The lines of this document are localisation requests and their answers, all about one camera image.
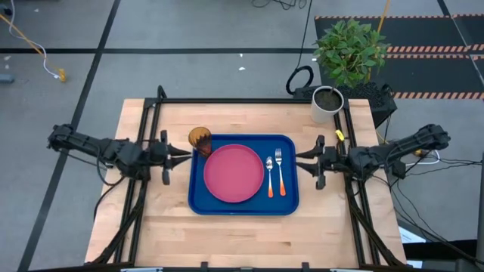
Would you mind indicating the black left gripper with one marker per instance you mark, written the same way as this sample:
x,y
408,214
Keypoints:
x,y
165,158

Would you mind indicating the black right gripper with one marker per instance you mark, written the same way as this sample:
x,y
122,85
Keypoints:
x,y
328,160

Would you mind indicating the amber transparent cup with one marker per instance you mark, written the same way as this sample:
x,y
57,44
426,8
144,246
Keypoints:
x,y
200,141

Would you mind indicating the pink round plate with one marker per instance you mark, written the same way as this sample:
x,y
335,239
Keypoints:
x,y
233,174

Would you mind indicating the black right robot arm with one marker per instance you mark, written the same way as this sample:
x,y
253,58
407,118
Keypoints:
x,y
397,151

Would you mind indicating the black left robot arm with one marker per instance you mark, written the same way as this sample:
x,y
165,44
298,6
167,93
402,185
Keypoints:
x,y
102,149

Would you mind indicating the blue plastic tray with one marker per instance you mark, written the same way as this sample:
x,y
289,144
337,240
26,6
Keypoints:
x,y
242,208

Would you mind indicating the yellow tag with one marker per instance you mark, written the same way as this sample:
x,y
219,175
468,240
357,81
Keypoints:
x,y
340,135

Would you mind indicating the black power brick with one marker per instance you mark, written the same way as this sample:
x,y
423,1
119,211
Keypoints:
x,y
399,170

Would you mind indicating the green plant in white pot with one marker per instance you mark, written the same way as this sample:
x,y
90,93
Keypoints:
x,y
348,53

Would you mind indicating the white paper sheet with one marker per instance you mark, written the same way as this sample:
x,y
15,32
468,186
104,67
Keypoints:
x,y
410,236

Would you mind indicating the black mat orange stripes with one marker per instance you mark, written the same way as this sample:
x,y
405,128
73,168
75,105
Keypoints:
x,y
423,75

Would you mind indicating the black aluminium table frame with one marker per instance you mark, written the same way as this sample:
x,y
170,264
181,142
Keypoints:
x,y
246,101

